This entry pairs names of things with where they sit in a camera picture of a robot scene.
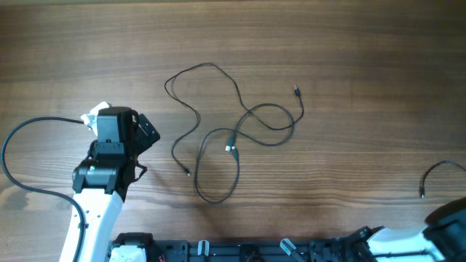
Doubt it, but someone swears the thin black cable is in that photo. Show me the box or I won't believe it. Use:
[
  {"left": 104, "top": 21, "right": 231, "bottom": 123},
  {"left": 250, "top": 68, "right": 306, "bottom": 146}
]
[
  {"left": 419, "top": 159, "right": 466, "bottom": 199},
  {"left": 194, "top": 103, "right": 296, "bottom": 204},
  {"left": 164, "top": 62, "right": 305, "bottom": 178}
]

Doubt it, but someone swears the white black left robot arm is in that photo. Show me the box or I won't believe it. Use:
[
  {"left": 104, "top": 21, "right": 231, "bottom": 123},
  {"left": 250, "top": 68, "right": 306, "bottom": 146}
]
[{"left": 60, "top": 102, "right": 160, "bottom": 261}]

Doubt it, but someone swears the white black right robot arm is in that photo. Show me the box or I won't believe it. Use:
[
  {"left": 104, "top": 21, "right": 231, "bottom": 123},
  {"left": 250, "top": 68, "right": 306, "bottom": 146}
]
[{"left": 347, "top": 198, "right": 465, "bottom": 261}]

